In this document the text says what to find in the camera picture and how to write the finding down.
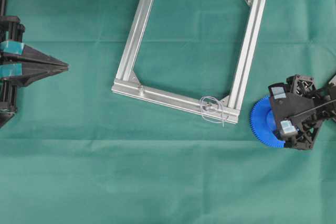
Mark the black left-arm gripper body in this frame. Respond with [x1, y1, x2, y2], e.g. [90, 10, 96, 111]
[1, 16, 25, 115]

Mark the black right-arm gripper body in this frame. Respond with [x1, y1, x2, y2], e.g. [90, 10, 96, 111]
[274, 74, 335, 150]

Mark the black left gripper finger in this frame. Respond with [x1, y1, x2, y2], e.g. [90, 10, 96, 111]
[20, 44, 69, 67]
[19, 66, 69, 87]

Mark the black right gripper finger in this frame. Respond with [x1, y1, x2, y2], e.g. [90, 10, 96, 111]
[277, 119, 302, 147]
[267, 82, 291, 114]

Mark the blue plastic gear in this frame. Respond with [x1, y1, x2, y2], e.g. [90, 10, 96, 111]
[249, 96, 285, 148]

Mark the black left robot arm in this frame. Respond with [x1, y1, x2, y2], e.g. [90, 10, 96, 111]
[1, 0, 69, 125]

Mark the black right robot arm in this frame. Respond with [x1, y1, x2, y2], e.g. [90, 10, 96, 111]
[268, 74, 335, 150]

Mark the short steel shaft front-left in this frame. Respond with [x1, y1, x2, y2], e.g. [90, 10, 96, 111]
[138, 85, 145, 97]

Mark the square aluminium profile frame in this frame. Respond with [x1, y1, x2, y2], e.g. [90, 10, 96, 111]
[111, 0, 266, 124]

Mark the thin white wire loop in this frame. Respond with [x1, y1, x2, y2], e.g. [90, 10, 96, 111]
[199, 96, 227, 127]

